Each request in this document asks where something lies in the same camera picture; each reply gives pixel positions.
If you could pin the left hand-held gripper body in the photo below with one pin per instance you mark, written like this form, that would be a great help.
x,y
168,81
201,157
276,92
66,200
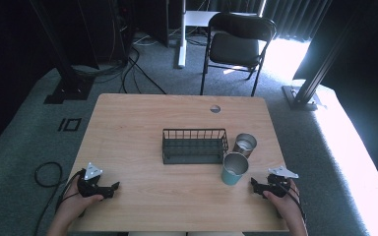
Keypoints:
x,y
90,187

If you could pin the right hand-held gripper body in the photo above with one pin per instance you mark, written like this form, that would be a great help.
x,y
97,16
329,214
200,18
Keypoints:
x,y
277,185

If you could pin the teal metal cup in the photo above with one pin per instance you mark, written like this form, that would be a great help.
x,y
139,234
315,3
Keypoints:
x,y
233,175

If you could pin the silver metal cup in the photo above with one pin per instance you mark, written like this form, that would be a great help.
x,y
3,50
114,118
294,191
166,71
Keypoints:
x,y
242,149

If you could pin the person's left hand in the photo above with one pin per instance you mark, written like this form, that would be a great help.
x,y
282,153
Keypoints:
x,y
75,203

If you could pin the person's right hand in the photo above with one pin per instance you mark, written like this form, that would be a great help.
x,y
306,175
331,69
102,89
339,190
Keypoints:
x,y
285,206

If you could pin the grey table grommet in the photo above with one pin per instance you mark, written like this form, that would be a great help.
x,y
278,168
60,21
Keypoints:
x,y
215,108

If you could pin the black metal stand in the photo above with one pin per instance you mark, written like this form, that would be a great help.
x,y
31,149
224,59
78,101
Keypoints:
x,y
303,96
67,85

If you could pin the black folding chair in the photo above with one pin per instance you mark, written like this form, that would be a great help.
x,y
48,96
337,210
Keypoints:
x,y
234,49

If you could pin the dark cabinet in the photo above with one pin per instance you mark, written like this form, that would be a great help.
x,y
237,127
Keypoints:
x,y
138,23

